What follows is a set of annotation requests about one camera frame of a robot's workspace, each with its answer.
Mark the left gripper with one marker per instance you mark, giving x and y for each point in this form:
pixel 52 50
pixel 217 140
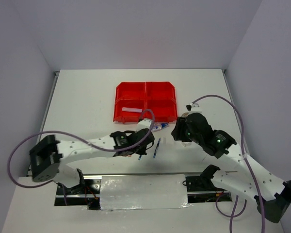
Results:
pixel 142 151

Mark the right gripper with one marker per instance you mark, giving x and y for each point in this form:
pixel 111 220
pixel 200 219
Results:
pixel 177 132

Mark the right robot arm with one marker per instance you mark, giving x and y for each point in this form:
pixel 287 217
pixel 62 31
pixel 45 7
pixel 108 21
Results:
pixel 233 171

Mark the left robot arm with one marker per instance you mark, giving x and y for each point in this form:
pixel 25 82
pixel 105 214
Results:
pixel 50 158

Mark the small clear tape roll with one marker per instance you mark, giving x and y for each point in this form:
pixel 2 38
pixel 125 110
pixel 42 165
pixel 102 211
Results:
pixel 187 144

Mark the large clear tape roll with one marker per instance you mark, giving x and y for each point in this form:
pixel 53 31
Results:
pixel 185 114

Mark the blue glue bottle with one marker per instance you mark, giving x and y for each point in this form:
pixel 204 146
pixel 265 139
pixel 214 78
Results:
pixel 159 126

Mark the silver foil sheet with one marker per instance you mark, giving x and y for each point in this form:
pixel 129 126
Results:
pixel 142 192

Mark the red four-compartment bin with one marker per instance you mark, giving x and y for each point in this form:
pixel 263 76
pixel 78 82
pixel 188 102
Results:
pixel 160 97

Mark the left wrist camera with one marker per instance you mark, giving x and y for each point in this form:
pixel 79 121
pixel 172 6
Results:
pixel 143 124

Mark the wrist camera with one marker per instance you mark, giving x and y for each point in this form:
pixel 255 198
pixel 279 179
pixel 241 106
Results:
pixel 193 108
pixel 143 124

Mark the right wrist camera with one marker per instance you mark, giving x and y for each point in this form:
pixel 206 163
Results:
pixel 193 108

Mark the black mounting rail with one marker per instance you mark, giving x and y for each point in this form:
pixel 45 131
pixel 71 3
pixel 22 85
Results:
pixel 197 189

